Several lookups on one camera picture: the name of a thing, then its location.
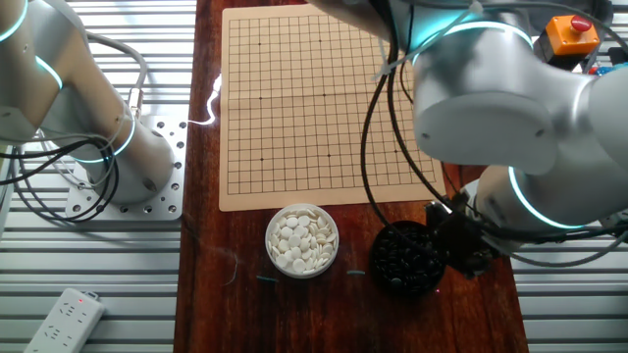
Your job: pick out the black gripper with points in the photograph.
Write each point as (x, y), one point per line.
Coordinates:
(468, 245)

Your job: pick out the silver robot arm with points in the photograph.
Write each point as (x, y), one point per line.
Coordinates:
(490, 73)

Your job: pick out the beige go board mat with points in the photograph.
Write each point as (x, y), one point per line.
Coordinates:
(294, 122)

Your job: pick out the black go stones heap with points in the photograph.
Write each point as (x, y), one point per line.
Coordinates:
(404, 260)

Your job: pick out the black round stone bowl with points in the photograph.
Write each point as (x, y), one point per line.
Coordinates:
(375, 274)

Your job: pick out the small teal tape piece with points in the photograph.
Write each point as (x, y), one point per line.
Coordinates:
(355, 272)
(267, 279)

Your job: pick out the white go stones heap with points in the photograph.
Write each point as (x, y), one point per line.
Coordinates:
(299, 240)

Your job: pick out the white round stone bowl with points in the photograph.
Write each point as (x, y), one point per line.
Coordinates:
(269, 255)

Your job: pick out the blue plastic toy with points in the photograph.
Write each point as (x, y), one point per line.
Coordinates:
(606, 69)

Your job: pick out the orange emergency stop box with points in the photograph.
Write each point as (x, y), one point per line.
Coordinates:
(569, 34)

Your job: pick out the white power strip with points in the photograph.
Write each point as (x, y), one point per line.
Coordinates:
(64, 323)

